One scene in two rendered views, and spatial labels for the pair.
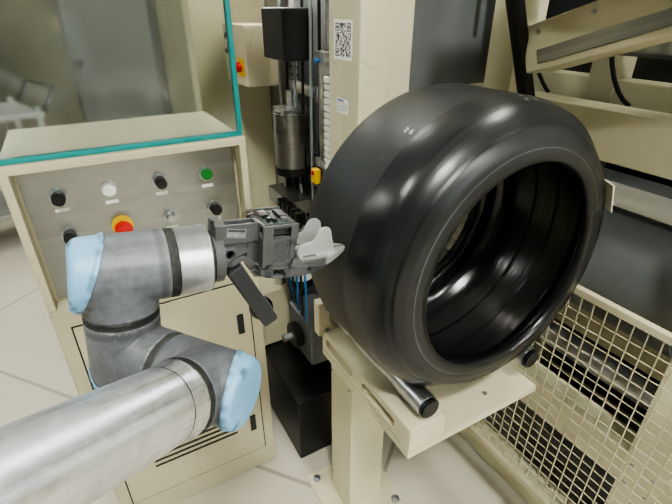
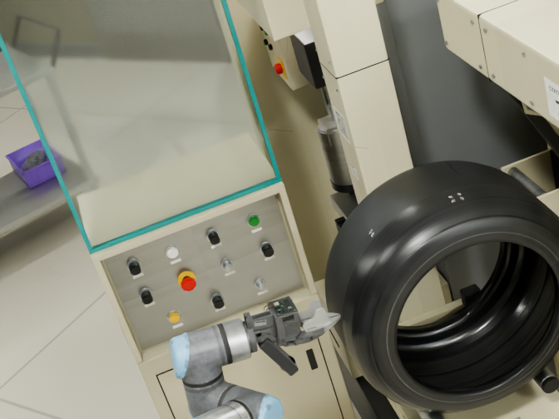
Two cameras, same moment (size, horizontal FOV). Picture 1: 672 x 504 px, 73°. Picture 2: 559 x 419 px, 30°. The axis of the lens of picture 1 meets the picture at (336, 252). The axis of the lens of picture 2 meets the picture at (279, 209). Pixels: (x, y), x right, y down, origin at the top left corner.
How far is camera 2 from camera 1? 167 cm
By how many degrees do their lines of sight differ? 19
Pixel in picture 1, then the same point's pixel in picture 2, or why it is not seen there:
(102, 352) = (195, 398)
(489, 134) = (417, 239)
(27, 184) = (111, 260)
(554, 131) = (472, 225)
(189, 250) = (233, 338)
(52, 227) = (131, 291)
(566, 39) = not seen: hidden behind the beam
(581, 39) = not seen: hidden behind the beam
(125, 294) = (203, 367)
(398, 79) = (396, 147)
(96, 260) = (187, 351)
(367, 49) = (358, 137)
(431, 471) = not seen: outside the picture
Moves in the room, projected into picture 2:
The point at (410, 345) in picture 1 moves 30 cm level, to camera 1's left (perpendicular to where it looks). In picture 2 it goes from (397, 382) to (269, 389)
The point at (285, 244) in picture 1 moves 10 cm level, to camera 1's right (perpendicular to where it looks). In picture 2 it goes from (293, 324) to (337, 321)
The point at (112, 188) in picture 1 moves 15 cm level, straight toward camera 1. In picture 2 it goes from (175, 251) to (183, 278)
